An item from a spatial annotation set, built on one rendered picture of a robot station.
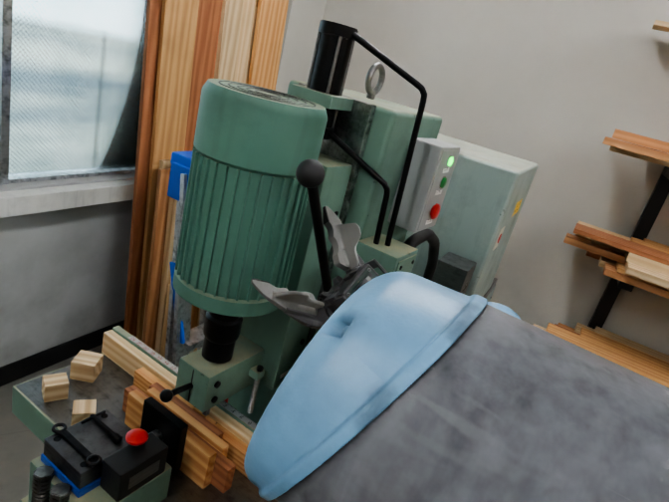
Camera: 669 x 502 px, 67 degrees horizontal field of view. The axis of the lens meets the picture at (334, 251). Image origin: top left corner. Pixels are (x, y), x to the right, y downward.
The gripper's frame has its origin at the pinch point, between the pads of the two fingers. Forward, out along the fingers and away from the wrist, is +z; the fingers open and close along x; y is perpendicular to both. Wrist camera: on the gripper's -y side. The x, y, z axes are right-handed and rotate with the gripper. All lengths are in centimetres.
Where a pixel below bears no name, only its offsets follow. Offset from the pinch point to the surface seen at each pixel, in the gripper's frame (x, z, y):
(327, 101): -22.2, 10.6, -1.4
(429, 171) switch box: -32.4, -9.3, -5.1
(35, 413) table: 34, 6, -47
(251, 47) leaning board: -138, 70, -147
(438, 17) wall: -228, 20, -119
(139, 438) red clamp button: 27.0, -6.3, -21.1
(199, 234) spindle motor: 4.3, 8.6, -9.2
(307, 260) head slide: -8.1, -5.5, -14.8
